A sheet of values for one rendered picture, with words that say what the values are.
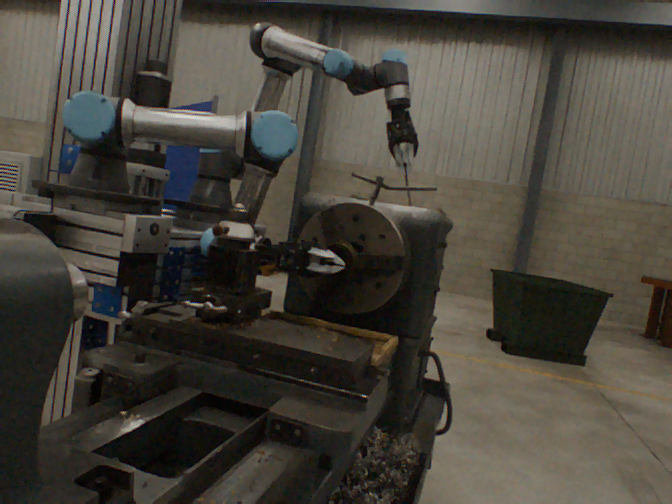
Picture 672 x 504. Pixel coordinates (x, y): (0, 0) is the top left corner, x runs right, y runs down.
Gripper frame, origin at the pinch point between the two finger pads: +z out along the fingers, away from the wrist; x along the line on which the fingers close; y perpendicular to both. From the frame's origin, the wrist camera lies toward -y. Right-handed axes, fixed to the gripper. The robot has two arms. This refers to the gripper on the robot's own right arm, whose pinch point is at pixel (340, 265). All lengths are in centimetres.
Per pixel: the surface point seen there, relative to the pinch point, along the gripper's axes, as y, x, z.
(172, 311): 37.9, -10.6, -20.1
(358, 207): -19.4, 14.8, -2.7
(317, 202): -35.8, 14.8, -20.1
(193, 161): -449, 51, -323
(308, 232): -19.4, 5.7, -15.9
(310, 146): -986, 155, -374
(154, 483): 69, -24, 0
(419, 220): -35.4, 14.1, 12.3
